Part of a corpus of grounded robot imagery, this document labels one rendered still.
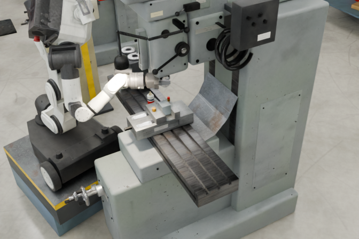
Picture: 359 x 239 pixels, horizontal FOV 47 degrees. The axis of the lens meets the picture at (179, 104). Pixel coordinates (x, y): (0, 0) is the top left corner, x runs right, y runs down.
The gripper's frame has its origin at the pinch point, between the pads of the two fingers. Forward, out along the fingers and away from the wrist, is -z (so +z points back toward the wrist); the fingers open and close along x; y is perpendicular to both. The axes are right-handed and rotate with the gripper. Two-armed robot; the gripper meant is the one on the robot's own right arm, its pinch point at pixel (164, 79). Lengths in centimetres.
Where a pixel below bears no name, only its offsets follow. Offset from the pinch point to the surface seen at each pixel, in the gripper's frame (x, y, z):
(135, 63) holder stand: 40.6, 12.3, 17.4
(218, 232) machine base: -19, 104, -31
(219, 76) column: 18.8, 10.8, -32.3
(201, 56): -4.3, -15.7, -18.9
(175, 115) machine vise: -3.6, 21.2, -5.3
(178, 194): -16, 71, -5
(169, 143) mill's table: -14.9, 31.7, -1.1
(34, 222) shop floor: 13, 125, 97
